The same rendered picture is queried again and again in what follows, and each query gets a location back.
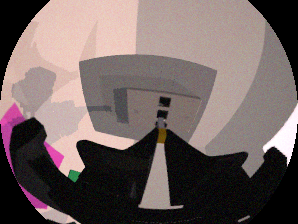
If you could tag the green flat square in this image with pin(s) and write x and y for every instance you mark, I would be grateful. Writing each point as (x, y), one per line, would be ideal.
(73, 175)

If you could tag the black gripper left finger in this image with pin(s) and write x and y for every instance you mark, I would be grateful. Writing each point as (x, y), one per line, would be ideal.
(134, 163)

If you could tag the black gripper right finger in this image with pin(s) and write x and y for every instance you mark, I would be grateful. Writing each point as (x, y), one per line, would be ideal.
(188, 168)

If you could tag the magenta square marking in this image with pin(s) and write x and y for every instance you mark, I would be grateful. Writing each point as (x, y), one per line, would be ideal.
(12, 117)

